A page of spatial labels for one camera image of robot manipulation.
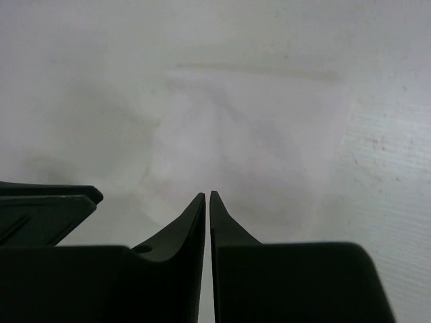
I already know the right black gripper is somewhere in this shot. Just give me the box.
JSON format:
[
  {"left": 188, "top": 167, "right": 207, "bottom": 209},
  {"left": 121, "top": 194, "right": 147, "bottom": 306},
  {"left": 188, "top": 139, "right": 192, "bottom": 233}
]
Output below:
[{"left": 1, "top": 182, "right": 205, "bottom": 322}]

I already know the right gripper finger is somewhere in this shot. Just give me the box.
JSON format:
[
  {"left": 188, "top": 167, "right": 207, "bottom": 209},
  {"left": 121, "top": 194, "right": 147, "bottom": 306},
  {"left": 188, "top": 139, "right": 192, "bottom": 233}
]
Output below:
[{"left": 209, "top": 191, "right": 395, "bottom": 322}]

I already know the white tank top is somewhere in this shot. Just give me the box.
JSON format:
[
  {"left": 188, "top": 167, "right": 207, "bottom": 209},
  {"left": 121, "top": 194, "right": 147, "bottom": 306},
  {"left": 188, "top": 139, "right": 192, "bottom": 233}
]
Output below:
[{"left": 141, "top": 68, "right": 352, "bottom": 242}]

